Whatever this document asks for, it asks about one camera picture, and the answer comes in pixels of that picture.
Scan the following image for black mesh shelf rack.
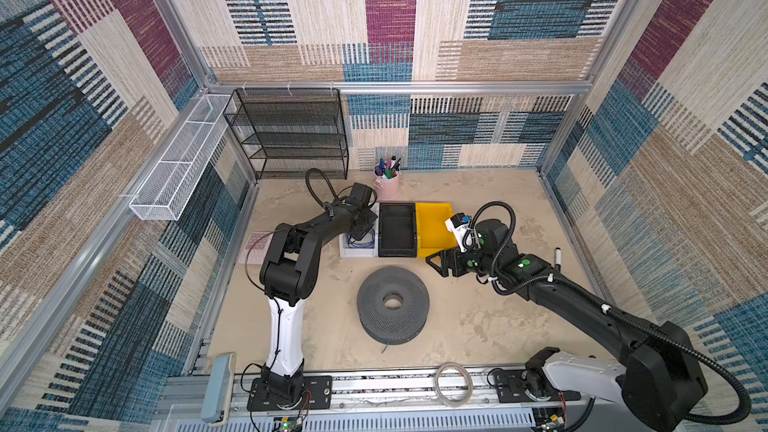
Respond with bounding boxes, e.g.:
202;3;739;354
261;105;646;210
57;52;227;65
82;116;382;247
223;88;349;179

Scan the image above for white plastic bin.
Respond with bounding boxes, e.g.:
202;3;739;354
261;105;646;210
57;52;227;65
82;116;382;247
338;218;380;258

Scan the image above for black plastic bin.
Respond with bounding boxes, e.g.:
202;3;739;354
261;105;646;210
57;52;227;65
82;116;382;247
378;202;417;258

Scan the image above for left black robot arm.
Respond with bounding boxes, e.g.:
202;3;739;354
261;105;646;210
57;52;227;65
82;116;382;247
249;168;378;408

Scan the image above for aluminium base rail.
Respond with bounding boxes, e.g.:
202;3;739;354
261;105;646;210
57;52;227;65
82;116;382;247
149;365;673;432

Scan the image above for white wire mesh basket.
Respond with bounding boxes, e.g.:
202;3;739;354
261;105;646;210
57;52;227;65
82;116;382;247
129;94;229;221

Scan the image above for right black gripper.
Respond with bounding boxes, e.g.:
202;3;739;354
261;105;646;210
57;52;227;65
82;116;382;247
425;242;498;279

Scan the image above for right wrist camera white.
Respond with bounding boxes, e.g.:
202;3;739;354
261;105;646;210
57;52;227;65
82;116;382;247
445;212;478;253

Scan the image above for black marker pen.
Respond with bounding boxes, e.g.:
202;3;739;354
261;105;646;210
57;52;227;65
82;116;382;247
554;247;562;271

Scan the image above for yellow plastic bin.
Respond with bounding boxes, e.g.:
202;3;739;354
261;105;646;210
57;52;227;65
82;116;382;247
415;202;457;258

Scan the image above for grey filament spool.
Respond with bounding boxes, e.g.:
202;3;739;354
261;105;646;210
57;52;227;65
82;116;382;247
357;266;430;346

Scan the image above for clear tubing coil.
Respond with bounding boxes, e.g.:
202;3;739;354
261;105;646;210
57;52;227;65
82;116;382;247
433;362;474;408

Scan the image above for pink pen cup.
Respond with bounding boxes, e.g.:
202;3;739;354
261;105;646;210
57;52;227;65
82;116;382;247
374;156;401;201

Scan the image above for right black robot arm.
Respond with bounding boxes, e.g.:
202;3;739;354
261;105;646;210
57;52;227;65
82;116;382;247
434;201;752;431

